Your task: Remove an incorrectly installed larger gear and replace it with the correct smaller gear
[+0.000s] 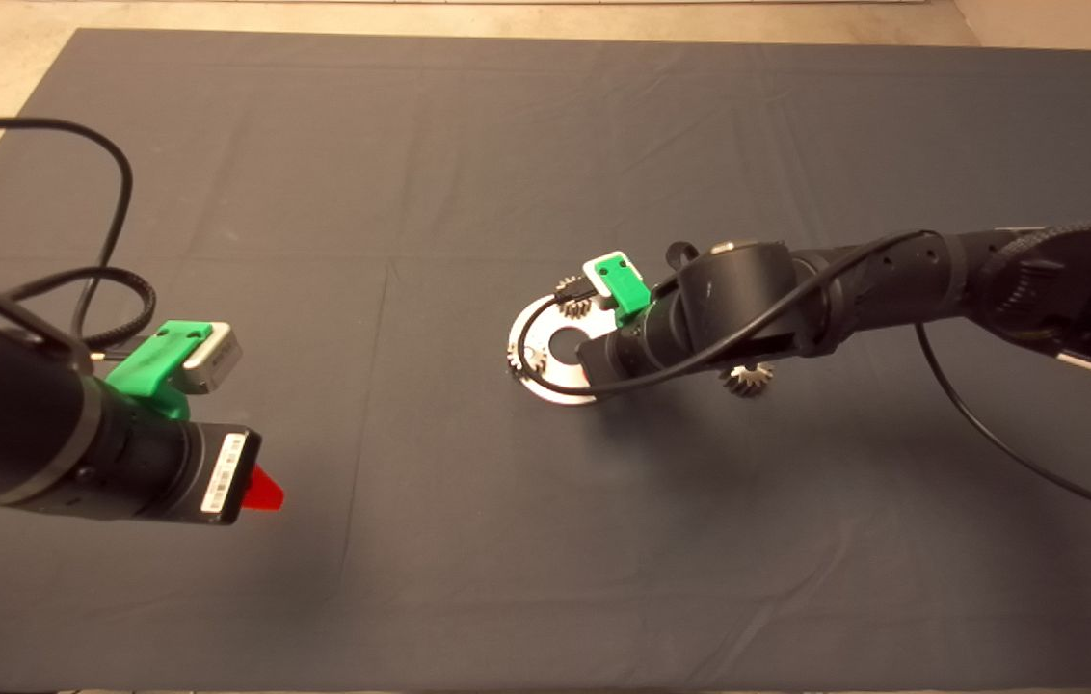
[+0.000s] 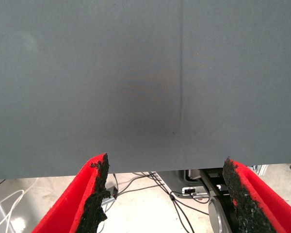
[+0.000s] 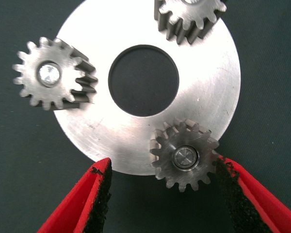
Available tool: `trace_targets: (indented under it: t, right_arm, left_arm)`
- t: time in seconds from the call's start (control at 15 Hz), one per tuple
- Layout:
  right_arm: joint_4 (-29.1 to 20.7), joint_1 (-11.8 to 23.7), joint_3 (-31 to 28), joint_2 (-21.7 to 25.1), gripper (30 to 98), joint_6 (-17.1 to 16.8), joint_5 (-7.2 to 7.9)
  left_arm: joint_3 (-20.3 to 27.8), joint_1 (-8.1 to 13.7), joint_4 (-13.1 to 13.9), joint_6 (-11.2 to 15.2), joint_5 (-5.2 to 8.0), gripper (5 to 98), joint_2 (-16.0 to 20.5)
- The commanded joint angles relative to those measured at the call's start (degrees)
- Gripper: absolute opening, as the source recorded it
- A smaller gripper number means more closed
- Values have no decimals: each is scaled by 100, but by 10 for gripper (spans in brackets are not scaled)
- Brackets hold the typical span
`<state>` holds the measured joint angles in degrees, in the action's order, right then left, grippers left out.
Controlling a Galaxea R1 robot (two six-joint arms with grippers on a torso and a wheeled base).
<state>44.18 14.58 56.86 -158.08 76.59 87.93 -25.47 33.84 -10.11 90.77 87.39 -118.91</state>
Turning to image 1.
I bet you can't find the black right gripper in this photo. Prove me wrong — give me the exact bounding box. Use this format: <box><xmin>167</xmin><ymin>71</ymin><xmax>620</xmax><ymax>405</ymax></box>
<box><xmin>576</xmin><ymin>307</ymin><xmax>668</xmax><ymax>387</ymax></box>

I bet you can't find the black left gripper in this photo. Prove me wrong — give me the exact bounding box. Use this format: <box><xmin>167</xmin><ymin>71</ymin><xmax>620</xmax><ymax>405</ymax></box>
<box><xmin>20</xmin><ymin>405</ymin><xmax>285</xmax><ymax>526</ymax></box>

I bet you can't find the large steel bevel gear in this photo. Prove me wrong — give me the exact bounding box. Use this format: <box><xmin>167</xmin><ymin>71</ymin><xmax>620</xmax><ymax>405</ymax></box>
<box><xmin>721</xmin><ymin>361</ymin><xmax>776</xmax><ymax>398</ymax></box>

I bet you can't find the round metal plate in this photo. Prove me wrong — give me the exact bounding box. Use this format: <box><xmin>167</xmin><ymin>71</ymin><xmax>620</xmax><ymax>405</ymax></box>
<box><xmin>507</xmin><ymin>294</ymin><xmax>609</xmax><ymax>406</ymax></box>

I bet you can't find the dark grey table cloth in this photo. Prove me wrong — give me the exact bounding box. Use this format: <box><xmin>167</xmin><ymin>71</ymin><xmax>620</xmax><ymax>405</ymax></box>
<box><xmin>0</xmin><ymin>27</ymin><xmax>1091</xmax><ymax>693</ymax></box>

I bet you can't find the green right camera mount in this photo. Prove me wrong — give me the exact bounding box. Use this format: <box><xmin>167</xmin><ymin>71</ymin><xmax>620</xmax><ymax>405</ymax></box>
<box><xmin>594</xmin><ymin>258</ymin><xmax>652</xmax><ymax>319</ymax></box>

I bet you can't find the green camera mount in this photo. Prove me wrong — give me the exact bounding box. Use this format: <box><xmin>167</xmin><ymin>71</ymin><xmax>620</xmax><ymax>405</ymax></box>
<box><xmin>594</xmin><ymin>258</ymin><xmax>652</xmax><ymax>319</ymax></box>
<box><xmin>107</xmin><ymin>320</ymin><xmax>215</xmax><ymax>420</ymax></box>

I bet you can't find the silver right camera box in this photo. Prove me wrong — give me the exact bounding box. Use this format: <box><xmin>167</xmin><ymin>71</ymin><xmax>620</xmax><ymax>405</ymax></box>
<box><xmin>582</xmin><ymin>253</ymin><xmax>629</xmax><ymax>290</ymax></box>

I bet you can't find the silver camera box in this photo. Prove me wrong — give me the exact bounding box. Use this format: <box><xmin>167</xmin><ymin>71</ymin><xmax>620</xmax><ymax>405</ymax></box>
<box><xmin>181</xmin><ymin>325</ymin><xmax>244</xmax><ymax>394</ymax></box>
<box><xmin>582</xmin><ymin>253</ymin><xmax>629</xmax><ymax>290</ymax></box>

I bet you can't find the silver left camera box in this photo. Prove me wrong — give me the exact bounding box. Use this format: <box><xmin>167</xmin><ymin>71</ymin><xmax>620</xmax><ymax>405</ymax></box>
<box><xmin>181</xmin><ymin>325</ymin><xmax>244</xmax><ymax>394</ymax></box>

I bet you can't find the green left camera mount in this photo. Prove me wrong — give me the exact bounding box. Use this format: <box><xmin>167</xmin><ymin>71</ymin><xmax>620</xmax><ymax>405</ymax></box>
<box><xmin>107</xmin><ymin>320</ymin><xmax>215</xmax><ymax>420</ymax></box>

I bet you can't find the braided black cable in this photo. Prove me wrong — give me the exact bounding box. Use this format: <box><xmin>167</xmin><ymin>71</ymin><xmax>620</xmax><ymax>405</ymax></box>
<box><xmin>984</xmin><ymin>220</ymin><xmax>1091</xmax><ymax>329</ymax></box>
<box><xmin>6</xmin><ymin>267</ymin><xmax>158</xmax><ymax>360</ymax></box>

